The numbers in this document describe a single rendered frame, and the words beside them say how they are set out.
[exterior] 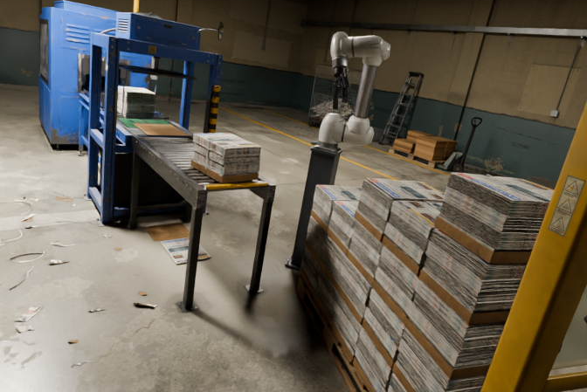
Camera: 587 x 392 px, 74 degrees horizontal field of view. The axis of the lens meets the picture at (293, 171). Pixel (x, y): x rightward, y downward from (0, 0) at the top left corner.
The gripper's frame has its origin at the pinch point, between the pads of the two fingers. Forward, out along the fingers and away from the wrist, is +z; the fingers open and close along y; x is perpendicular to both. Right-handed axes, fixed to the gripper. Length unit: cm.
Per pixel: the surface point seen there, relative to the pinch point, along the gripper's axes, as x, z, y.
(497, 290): -22, 88, -83
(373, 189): -10, 49, -18
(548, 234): 2, 68, -124
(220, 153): 61, 24, 43
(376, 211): -11, 60, -20
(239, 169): 48, 33, 48
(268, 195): 27, 48, 55
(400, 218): -12, 64, -40
